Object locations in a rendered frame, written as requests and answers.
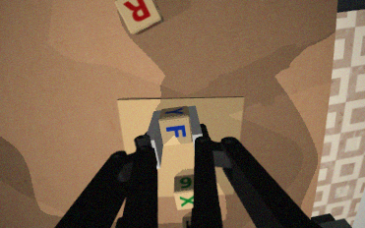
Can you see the beige flat mat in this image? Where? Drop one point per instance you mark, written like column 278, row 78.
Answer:
column 221, row 115

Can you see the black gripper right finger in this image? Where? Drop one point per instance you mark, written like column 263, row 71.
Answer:
column 266, row 202

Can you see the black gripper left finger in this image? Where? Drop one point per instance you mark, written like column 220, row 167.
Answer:
column 99, row 203

